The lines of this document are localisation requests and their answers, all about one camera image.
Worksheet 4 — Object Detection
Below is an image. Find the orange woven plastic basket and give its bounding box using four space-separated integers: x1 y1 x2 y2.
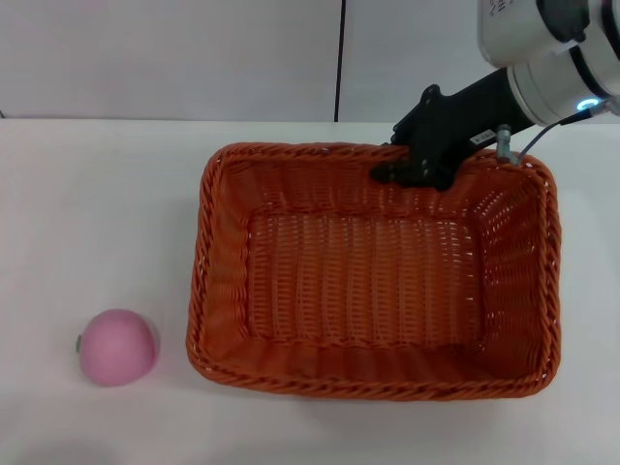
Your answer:
185 140 563 403

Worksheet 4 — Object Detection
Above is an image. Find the thin grey gripper cable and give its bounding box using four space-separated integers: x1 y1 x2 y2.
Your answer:
511 104 612 164

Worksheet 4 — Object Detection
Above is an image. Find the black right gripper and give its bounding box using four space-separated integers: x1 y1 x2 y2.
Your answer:
370 69 532 192

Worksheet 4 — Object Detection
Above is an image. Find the pink toy peach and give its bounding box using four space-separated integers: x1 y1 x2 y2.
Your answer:
74 307 162 388

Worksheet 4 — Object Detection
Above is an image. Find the grey metal cable connector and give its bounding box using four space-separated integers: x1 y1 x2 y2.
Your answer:
494 124 519 167

